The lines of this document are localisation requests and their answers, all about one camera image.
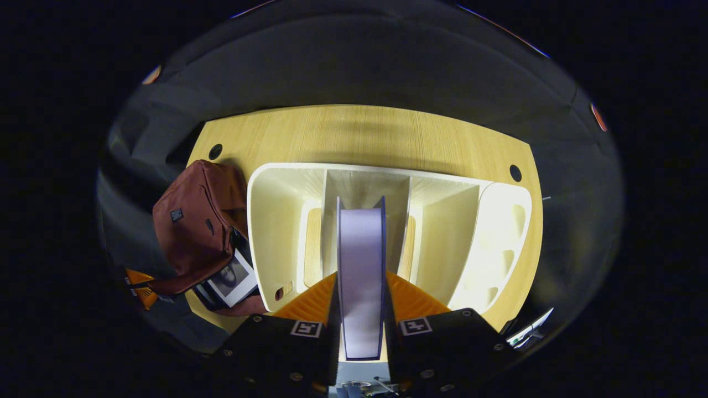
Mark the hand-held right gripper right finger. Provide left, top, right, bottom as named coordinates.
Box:
left=384, top=271, right=521, bottom=394

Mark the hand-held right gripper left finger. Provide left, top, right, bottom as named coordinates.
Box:
left=213, top=271, right=341, bottom=395

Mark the maroon schoolbag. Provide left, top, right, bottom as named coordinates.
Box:
left=152, top=159, right=269, bottom=317

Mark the black and white book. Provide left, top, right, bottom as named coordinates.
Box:
left=194, top=248, right=260, bottom=311

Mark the blue book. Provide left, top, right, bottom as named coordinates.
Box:
left=336, top=196, right=387, bottom=362

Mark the white bookshelf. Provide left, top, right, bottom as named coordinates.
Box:
left=247, top=162, right=533, bottom=332

